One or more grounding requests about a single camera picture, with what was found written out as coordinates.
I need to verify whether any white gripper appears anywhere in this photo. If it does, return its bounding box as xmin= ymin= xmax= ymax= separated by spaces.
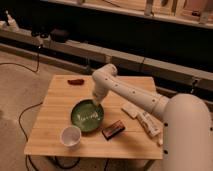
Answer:
xmin=92 ymin=84 xmax=108 ymax=106

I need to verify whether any green ceramic bowl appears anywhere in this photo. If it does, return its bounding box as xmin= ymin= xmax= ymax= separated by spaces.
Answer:
xmin=71 ymin=99 xmax=104 ymax=133

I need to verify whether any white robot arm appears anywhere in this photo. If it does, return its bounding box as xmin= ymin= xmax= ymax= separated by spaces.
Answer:
xmin=92 ymin=64 xmax=213 ymax=171

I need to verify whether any red brown sausage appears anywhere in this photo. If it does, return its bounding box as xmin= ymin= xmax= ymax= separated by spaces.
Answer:
xmin=67 ymin=79 xmax=84 ymax=85

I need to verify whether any wooden table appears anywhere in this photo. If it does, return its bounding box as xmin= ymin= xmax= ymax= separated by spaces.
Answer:
xmin=24 ymin=74 xmax=164 ymax=171

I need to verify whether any dark red chocolate bar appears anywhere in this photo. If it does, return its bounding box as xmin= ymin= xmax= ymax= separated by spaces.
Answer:
xmin=102 ymin=120 xmax=125 ymax=140

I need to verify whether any white paper cup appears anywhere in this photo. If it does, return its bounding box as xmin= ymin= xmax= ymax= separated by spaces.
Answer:
xmin=60 ymin=125 xmax=81 ymax=148

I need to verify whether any white tube bottle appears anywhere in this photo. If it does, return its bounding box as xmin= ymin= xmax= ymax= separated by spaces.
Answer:
xmin=137 ymin=112 xmax=163 ymax=146

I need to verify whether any black box on ledge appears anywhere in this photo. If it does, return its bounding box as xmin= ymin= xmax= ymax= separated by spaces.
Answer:
xmin=50 ymin=29 xmax=69 ymax=43

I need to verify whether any white spray bottle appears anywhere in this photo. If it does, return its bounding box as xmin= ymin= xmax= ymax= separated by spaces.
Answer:
xmin=5 ymin=11 xmax=19 ymax=31

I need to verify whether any black floor cable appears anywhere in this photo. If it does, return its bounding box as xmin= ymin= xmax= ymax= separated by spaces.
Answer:
xmin=0 ymin=44 xmax=81 ymax=171

